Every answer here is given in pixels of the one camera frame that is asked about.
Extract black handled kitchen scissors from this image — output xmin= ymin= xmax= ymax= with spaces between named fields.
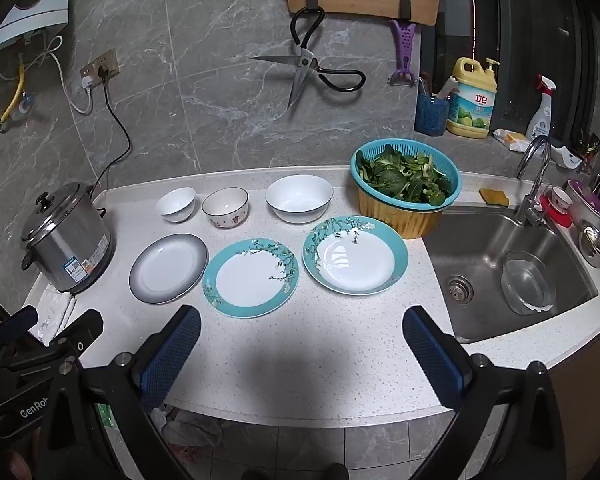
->
xmin=249 ymin=6 xmax=367 ymax=110

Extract stainless steel electric cooker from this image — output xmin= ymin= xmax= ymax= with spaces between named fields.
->
xmin=20 ymin=181 xmax=116 ymax=295

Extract teal plastic colander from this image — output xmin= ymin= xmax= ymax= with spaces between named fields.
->
xmin=350 ymin=138 xmax=462 ymax=208

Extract black power cable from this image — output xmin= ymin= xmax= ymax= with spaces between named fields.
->
xmin=90 ymin=65 xmax=132 ymax=198

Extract blue utensil holder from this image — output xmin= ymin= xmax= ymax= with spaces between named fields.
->
xmin=414 ymin=91 xmax=451 ymax=137

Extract small white bowl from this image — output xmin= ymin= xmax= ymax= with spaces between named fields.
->
xmin=155 ymin=187 xmax=197 ymax=224

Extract sink drain strainer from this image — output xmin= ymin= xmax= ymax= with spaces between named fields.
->
xmin=446 ymin=276 xmax=474 ymax=301

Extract deep teal floral plate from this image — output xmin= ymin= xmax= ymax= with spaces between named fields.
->
xmin=302 ymin=216 xmax=409 ymax=295

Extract white soap dish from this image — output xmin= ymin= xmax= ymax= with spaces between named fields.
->
xmin=550 ymin=142 xmax=583 ymax=168

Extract flat teal floral plate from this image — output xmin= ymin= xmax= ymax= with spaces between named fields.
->
xmin=202 ymin=238 xmax=300 ymax=319

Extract chrome faucet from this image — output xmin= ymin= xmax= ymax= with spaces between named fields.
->
xmin=512 ymin=135 xmax=553 ymax=228

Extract purple peeler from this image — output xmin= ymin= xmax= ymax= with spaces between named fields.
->
xmin=387 ymin=17 xmax=421 ymax=88

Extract small steel bowl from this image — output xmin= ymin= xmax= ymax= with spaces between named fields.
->
xmin=578 ymin=220 xmax=600 ymax=267

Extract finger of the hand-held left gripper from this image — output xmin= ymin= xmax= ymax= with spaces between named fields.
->
xmin=0 ymin=305 xmax=40 ymax=344
xmin=50 ymin=308 xmax=105 ymax=361

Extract large white bowl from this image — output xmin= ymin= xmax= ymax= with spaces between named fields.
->
xmin=265 ymin=175 xmax=334 ymax=224

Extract floral print bowl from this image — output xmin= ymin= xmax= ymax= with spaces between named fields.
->
xmin=201 ymin=187 xmax=250 ymax=229

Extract red coaster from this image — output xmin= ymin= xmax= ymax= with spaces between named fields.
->
xmin=539 ymin=195 xmax=571 ymax=228

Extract white handled utensil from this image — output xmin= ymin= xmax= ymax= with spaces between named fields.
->
xmin=437 ymin=75 xmax=461 ymax=102

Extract white spray bottle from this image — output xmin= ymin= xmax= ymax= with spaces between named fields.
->
xmin=525 ymin=75 xmax=558 ymax=142

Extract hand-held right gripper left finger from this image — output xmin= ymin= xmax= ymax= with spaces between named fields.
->
xmin=40 ymin=304 xmax=203 ymax=480

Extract clear glass bowl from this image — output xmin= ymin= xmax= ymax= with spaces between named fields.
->
xmin=500 ymin=251 xmax=561 ymax=316

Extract purple container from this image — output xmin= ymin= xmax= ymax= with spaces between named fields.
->
xmin=565 ymin=178 xmax=600 ymax=219

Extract grey rag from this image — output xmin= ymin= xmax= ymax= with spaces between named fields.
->
xmin=152 ymin=405 xmax=227 ymax=451

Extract yellow detergent bottle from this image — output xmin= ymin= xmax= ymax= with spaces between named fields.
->
xmin=446 ymin=56 xmax=501 ymax=140

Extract grey rimmed white plate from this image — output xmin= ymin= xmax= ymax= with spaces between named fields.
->
xmin=128 ymin=233 xmax=210 ymax=305

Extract patterned small cup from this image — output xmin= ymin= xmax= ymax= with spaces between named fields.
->
xmin=550 ymin=186 xmax=575 ymax=213

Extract white power cable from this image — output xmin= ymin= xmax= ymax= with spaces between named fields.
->
xmin=0 ymin=35 xmax=95 ymax=114

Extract yellow white packet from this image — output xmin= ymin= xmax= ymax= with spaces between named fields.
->
xmin=492 ymin=128 xmax=529 ymax=153

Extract white folded cloth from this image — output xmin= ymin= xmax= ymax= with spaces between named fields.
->
xmin=30 ymin=285 xmax=78 ymax=346

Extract wall power outlet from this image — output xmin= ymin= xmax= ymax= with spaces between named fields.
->
xmin=79 ymin=48 xmax=119 ymax=85

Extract yellow gas hose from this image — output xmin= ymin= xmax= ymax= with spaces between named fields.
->
xmin=0 ymin=62 xmax=27 ymax=133

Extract green leafy vegetables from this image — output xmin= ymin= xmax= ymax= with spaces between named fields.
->
xmin=356 ymin=146 xmax=453 ymax=204

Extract stainless steel sink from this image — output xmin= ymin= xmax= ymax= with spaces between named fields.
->
xmin=422 ymin=205 xmax=600 ymax=345

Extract yellow sponge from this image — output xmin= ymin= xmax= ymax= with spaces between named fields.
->
xmin=479 ymin=187 xmax=509 ymax=208

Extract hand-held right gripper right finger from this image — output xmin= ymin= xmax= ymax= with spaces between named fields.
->
xmin=401 ymin=305 xmax=572 ymax=480

